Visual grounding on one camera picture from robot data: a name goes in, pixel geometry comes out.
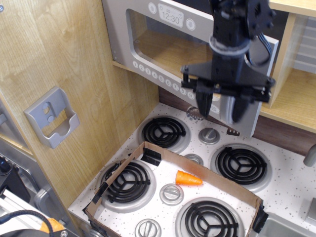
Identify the front left stove burner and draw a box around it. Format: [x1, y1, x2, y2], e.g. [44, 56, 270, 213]
[101, 160, 157, 213]

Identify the brown cardboard tray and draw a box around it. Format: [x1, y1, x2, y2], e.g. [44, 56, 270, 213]
[84, 142, 268, 237]

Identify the hanging toy spatula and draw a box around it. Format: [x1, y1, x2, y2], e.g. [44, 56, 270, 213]
[227, 127, 240, 136]

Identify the front right stove burner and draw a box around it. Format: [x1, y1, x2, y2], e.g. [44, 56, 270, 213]
[175, 197, 245, 237]

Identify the grey toy sink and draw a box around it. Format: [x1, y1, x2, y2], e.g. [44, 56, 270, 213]
[257, 213, 316, 237]

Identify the grey back stove knob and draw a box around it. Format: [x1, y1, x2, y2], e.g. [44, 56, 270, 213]
[198, 128, 220, 145]

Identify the grey toy faucet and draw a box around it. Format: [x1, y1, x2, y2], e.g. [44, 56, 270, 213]
[303, 144, 316, 167]

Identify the grey front stove knob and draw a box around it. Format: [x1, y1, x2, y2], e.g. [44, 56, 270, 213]
[135, 219, 162, 237]

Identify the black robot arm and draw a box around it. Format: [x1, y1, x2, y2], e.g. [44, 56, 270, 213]
[181, 0, 276, 122]

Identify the grey wall phone holder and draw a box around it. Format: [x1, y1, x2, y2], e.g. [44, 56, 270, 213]
[24, 86, 80, 149]

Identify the orange toy carrot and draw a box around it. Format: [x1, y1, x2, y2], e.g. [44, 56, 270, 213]
[175, 170, 203, 186]

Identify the back right stove burner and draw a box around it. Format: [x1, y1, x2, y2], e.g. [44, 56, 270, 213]
[210, 143, 272, 193]

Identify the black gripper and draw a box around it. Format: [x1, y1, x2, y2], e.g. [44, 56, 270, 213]
[181, 51, 276, 123]

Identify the grey toy microwave door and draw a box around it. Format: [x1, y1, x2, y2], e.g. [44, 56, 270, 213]
[102, 0, 278, 137]

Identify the small grey stove knob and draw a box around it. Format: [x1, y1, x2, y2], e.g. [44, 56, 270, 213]
[185, 154, 204, 166]

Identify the grey oven door handle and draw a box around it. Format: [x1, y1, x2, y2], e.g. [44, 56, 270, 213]
[34, 189, 53, 215]

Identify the black braided cable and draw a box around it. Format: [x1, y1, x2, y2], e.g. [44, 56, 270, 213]
[0, 209, 58, 237]

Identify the grey centre stove knob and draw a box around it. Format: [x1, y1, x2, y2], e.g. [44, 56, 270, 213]
[159, 184, 184, 206]

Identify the orange object bottom left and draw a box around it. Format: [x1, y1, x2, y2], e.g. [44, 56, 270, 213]
[39, 218, 64, 234]

